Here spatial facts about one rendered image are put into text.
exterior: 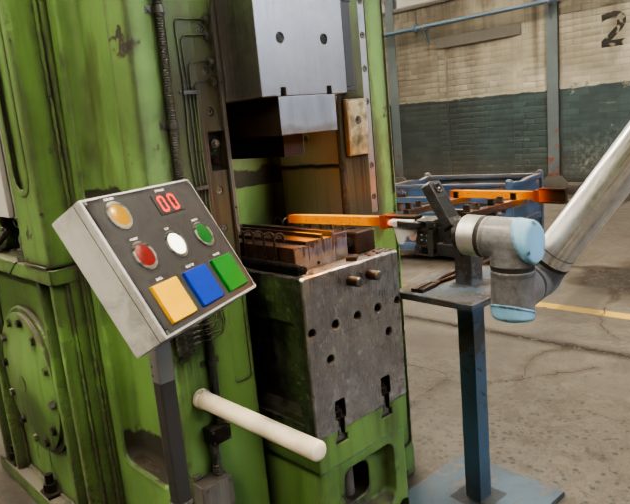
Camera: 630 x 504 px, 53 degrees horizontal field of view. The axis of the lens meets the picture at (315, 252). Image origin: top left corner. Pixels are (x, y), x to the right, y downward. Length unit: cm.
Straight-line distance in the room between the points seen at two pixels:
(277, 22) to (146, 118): 40
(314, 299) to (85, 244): 68
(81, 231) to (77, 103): 80
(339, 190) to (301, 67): 47
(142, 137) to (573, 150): 832
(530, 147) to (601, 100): 115
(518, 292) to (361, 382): 63
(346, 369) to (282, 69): 81
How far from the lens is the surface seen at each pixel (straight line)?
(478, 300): 184
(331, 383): 172
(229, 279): 129
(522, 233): 131
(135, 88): 155
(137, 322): 112
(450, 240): 143
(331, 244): 173
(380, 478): 208
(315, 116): 168
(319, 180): 203
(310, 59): 169
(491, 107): 1004
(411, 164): 1085
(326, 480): 183
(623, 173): 138
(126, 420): 207
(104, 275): 114
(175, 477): 144
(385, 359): 187
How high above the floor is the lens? 129
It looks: 11 degrees down
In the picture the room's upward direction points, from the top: 5 degrees counter-clockwise
